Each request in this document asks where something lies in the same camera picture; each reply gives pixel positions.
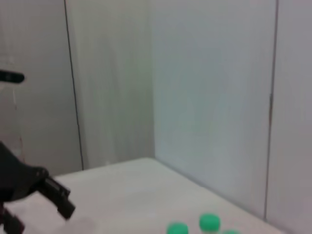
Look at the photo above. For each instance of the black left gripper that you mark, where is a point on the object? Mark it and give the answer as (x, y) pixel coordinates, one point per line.
(17, 178)

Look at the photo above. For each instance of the green capped clear test tube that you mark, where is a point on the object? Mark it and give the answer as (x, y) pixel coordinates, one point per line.
(231, 232)
(209, 222)
(177, 229)

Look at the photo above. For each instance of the black bar object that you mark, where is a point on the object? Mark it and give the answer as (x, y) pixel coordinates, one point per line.
(11, 77)

